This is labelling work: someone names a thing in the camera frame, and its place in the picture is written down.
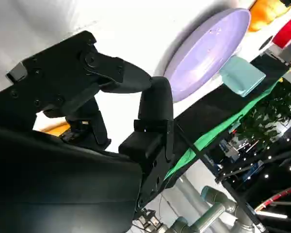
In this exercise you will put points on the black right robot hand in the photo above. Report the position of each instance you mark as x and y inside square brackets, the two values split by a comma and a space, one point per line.
[51, 174]

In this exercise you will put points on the orange and white bread roll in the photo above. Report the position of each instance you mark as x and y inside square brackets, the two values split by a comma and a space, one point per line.
[55, 129]
[264, 14]

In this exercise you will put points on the black stand pole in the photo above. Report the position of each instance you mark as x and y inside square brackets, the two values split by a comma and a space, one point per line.
[208, 162]

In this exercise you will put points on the green cloth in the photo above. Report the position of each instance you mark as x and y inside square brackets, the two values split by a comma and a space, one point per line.
[208, 138]

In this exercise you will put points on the black cloth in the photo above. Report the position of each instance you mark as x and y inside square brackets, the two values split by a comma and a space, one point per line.
[208, 106]

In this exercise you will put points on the lilac plate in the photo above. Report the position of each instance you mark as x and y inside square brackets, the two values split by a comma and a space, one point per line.
[208, 48]

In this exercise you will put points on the pale green mug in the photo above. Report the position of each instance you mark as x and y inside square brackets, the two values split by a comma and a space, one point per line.
[242, 77]

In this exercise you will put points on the green plant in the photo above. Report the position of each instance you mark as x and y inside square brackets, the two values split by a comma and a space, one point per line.
[269, 114]

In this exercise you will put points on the red box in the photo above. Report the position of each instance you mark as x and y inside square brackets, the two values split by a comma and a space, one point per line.
[288, 32]

